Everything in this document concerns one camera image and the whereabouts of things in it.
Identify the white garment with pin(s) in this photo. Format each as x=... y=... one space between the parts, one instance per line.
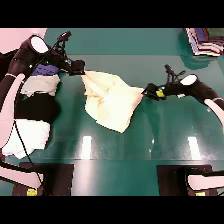
x=30 y=136

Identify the cream T-shirt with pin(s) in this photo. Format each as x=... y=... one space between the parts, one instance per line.
x=111 y=101

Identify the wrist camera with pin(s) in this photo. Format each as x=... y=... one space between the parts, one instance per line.
x=63 y=37
x=170 y=74

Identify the black garment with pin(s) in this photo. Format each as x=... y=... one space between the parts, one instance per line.
x=36 y=108

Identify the stack of folded clothes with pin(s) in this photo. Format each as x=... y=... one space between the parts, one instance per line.
x=205 y=41

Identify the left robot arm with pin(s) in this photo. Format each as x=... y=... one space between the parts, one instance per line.
x=11 y=100

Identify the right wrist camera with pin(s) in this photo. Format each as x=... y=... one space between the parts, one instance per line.
x=170 y=74

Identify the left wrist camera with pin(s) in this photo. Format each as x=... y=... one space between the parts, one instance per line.
x=63 y=37

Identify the blue garment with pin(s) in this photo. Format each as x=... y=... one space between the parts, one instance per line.
x=45 y=69

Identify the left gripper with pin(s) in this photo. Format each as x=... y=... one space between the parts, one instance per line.
x=77 y=67

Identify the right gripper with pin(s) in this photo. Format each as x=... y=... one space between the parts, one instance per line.
x=152 y=91

